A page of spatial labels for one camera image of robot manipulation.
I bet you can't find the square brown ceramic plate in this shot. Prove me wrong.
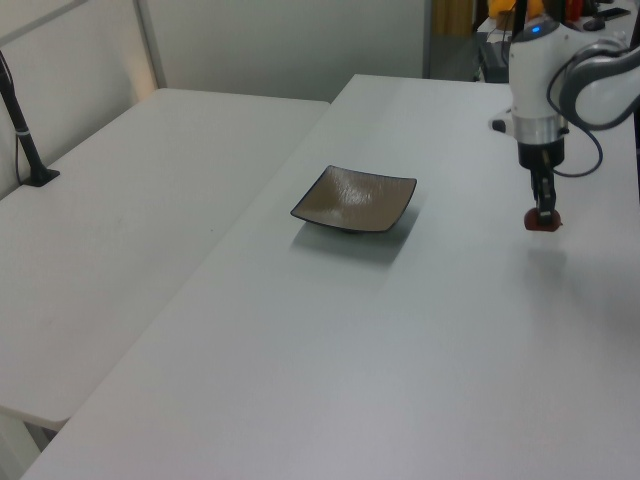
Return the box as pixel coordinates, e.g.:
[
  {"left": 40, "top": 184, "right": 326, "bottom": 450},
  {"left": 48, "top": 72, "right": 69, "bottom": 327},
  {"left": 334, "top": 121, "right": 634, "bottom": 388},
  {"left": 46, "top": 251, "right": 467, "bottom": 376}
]
[{"left": 288, "top": 164, "right": 419, "bottom": 236}]

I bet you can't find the small round brown food item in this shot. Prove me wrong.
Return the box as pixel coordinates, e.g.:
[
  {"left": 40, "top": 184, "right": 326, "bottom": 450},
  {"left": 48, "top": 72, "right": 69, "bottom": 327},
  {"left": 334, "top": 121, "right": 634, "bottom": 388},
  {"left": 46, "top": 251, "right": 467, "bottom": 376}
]
[{"left": 522, "top": 209, "right": 564, "bottom": 233}]

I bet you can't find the grey partition frame post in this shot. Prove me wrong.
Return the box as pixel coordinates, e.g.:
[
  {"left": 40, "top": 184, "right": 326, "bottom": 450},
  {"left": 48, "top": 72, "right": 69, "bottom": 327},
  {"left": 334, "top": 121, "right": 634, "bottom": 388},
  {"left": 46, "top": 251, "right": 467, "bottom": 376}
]
[{"left": 133, "top": 0, "right": 168, "bottom": 92}]

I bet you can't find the yellow panel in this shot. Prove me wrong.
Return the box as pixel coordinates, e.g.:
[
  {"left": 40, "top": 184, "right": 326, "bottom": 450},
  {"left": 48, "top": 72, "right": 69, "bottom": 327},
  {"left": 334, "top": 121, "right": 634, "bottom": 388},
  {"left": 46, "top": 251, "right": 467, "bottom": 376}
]
[{"left": 431, "top": 0, "right": 474, "bottom": 37}]

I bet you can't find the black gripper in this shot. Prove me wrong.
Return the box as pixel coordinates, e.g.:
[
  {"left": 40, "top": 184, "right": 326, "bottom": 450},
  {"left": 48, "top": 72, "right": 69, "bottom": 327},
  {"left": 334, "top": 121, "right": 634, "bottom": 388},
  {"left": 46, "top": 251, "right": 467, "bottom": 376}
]
[{"left": 516, "top": 140, "right": 567, "bottom": 224}]

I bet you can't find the black cable along pole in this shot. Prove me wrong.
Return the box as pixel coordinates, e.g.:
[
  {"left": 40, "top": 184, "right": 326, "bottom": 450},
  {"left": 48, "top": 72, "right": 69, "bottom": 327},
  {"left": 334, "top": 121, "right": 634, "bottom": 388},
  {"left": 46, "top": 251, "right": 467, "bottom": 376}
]
[{"left": 13, "top": 134, "right": 26, "bottom": 187}]

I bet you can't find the orange yellow object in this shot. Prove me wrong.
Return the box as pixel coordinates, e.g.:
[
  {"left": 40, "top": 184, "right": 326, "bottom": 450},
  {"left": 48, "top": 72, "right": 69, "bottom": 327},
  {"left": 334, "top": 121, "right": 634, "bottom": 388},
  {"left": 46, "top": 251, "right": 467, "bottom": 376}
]
[{"left": 486, "top": 0, "right": 544, "bottom": 18}]

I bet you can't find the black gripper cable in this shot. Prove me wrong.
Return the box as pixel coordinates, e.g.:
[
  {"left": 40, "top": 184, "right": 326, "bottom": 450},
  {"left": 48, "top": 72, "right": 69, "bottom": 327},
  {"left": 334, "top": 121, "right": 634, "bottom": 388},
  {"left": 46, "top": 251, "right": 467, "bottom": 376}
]
[{"left": 545, "top": 41, "right": 605, "bottom": 178}]

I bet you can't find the black upright pole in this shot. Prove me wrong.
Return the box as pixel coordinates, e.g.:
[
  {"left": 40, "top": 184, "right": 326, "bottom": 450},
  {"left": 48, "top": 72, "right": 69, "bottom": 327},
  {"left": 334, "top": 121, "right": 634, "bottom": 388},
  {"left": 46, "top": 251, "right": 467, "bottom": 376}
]
[{"left": 511, "top": 0, "right": 530, "bottom": 34}]

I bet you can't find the black camera stand pole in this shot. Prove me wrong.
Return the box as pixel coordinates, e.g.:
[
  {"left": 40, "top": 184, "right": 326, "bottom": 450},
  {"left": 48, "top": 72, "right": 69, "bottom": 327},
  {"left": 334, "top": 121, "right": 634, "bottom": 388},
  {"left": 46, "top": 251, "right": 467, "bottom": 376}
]
[{"left": 0, "top": 49, "right": 61, "bottom": 188}]

